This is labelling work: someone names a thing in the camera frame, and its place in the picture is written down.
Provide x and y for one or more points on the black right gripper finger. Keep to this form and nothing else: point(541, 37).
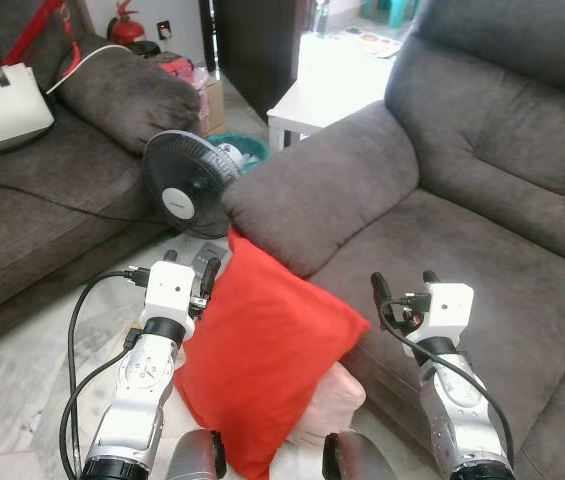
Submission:
point(430, 278)
point(383, 295)

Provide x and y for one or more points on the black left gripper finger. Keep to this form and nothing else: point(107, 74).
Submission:
point(210, 278)
point(169, 257)

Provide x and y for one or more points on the red fabric pillow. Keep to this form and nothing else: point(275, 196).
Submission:
point(262, 360)

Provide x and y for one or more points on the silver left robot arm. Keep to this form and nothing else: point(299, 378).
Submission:
point(137, 400)

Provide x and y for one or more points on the black and white floor fan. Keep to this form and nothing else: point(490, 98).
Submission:
point(187, 180)

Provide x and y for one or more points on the pink cat face pillow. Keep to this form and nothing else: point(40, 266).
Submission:
point(327, 410)

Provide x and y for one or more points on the grey-brown fabric sofa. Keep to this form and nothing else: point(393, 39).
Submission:
point(482, 150)
point(22, 200)

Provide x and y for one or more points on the teal plastic basket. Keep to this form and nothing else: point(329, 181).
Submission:
point(250, 148)

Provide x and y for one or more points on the grey robot left leg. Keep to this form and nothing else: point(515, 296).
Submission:
point(197, 455)

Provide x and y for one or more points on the grey robot leg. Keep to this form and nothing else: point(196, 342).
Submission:
point(197, 455)
point(357, 455)

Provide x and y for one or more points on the grey robot right leg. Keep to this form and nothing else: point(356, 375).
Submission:
point(357, 455)

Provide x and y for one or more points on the brown cardboard box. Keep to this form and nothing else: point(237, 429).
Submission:
point(212, 100)

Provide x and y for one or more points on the red packet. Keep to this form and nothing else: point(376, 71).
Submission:
point(177, 65)

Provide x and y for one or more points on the white side table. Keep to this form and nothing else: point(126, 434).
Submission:
point(322, 90)

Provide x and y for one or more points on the white handbag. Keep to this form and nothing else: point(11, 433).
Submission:
point(2, 110)

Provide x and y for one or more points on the dark wooden door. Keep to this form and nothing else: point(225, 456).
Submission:
point(257, 45)

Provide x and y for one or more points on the red fire extinguisher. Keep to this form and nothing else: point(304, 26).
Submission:
point(124, 25)

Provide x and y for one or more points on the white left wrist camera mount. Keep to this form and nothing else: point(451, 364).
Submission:
point(170, 290)

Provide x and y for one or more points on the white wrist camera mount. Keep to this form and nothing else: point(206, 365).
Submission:
point(450, 310)
point(170, 290)

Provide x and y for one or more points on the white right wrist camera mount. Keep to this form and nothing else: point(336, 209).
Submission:
point(450, 310)

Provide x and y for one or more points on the black wall socket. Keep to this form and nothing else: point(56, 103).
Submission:
point(163, 30)

